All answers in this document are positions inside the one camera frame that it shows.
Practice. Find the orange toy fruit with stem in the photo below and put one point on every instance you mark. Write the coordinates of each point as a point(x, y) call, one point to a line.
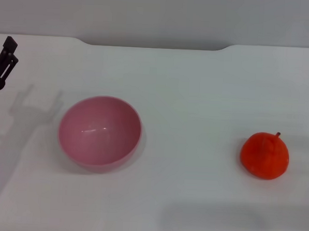
point(265, 157)

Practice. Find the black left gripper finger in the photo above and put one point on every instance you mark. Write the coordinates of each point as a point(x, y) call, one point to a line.
point(5, 63)

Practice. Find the pink plastic bowl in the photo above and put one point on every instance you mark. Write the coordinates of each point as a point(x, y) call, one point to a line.
point(96, 135)

